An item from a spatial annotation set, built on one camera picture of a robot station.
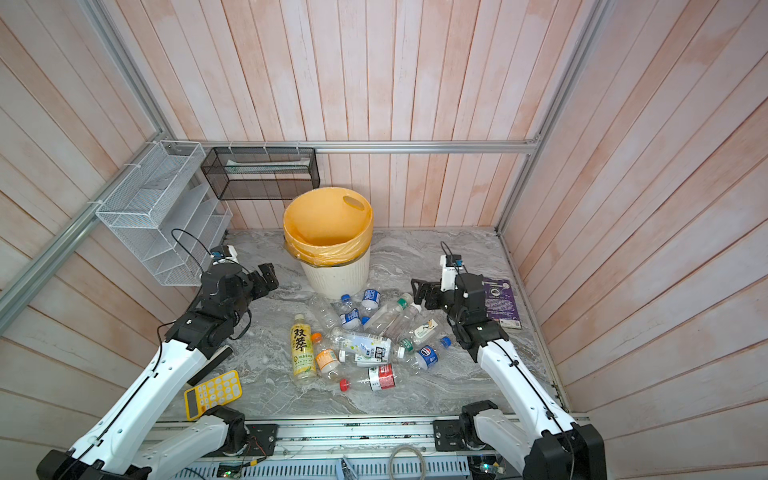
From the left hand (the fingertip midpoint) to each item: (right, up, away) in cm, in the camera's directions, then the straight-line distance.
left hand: (260, 278), depth 76 cm
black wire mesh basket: (-11, +36, +29) cm, 47 cm away
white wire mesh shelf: (-26, +14, +3) cm, 29 cm away
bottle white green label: (+28, -20, +3) cm, 34 cm away
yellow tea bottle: (+9, -21, +7) cm, 24 cm away
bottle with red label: (+31, -27, +2) cm, 41 cm away
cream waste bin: (+18, -2, +14) cm, 23 cm away
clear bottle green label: (+32, -15, +18) cm, 40 cm away
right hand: (+44, -1, +5) cm, 44 cm away
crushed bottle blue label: (+22, -14, +14) cm, 30 cm away
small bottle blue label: (+28, -8, +19) cm, 35 cm away
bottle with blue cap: (+45, -22, +6) cm, 50 cm away
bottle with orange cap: (+16, -23, +6) cm, 29 cm away
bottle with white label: (+44, -17, +10) cm, 48 cm away
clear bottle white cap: (+38, -16, +16) cm, 44 cm away
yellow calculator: (-14, -31, +4) cm, 34 cm away
